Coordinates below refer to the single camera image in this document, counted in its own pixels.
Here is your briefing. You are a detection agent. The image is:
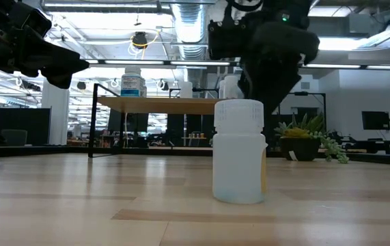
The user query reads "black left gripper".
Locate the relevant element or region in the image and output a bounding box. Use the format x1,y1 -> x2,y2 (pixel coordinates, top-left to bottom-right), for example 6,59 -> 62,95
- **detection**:
0,0 -> 90,90

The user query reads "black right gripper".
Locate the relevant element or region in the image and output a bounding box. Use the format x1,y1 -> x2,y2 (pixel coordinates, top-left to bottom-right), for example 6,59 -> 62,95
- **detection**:
240,20 -> 320,115

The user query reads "translucent white bottle yellow label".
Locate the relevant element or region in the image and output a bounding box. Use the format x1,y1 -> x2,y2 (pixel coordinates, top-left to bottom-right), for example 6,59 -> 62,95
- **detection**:
212,98 -> 268,205

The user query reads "wooden shelf board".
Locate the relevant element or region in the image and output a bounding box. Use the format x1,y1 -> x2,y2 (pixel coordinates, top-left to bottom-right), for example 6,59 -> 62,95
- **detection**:
97,96 -> 223,115

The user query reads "dark office partition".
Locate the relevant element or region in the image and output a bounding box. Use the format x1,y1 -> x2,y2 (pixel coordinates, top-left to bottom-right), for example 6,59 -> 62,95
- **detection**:
0,107 -> 53,147

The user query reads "green succulent plant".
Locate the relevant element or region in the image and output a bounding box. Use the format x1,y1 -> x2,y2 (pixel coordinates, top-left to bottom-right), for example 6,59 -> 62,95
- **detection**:
273,111 -> 350,165

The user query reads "black plant pot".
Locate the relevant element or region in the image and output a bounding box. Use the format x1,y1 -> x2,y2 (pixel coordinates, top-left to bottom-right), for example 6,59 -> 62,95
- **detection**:
279,136 -> 322,162

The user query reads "overhead bar with light strips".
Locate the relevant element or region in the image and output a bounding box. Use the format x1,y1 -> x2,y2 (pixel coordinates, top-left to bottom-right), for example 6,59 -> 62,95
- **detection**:
85,58 -> 390,71

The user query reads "grey office chair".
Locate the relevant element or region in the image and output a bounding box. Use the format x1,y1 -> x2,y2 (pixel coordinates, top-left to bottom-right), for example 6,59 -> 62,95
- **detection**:
1,128 -> 29,147

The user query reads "black computer monitor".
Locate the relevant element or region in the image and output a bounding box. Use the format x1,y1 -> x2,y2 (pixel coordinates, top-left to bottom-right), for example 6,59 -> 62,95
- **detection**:
361,111 -> 390,131

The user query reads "black metal gantry frame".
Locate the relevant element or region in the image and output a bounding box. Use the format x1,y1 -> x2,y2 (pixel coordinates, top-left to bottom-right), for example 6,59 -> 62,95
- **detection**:
169,87 -> 220,100
285,91 -> 327,120

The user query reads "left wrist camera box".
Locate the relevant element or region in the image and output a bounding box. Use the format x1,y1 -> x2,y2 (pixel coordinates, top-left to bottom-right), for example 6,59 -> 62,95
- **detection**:
10,2 -> 53,39

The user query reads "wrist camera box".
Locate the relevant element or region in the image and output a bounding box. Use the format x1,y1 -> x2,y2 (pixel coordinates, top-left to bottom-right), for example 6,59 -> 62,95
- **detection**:
10,2 -> 53,39
208,18 -> 251,62

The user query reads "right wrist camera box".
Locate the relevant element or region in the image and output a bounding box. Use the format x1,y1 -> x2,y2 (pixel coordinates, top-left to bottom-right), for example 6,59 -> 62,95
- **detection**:
208,18 -> 251,62

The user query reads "black ceiling cable reel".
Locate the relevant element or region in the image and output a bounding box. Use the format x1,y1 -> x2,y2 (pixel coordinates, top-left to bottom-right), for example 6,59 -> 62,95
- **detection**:
131,31 -> 149,49

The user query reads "silver ribbed ventilation duct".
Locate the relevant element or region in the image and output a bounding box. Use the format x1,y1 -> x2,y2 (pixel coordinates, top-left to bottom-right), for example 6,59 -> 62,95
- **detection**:
169,0 -> 212,90

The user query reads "black metal rig frame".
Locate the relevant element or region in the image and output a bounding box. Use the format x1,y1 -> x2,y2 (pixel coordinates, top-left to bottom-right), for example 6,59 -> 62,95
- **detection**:
0,145 -> 390,167

